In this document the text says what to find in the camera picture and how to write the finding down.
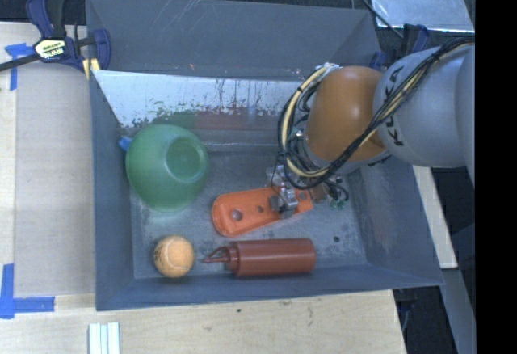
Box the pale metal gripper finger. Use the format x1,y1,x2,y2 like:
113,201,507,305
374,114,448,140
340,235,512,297
269,188,301,221
266,166,290,189

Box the green translucent plastic cup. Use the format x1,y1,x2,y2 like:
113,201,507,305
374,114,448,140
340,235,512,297
124,124,210,213

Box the orange tennis ball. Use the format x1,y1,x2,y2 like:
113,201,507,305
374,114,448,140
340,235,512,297
153,234,195,279

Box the grey metal bin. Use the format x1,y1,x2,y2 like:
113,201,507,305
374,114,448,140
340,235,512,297
84,0,446,312

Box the red-brown squeeze bottle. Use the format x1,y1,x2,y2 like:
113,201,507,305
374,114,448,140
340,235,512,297
203,238,317,278

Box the orange flat plastic piece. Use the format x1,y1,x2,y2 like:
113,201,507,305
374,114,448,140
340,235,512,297
211,186,314,238

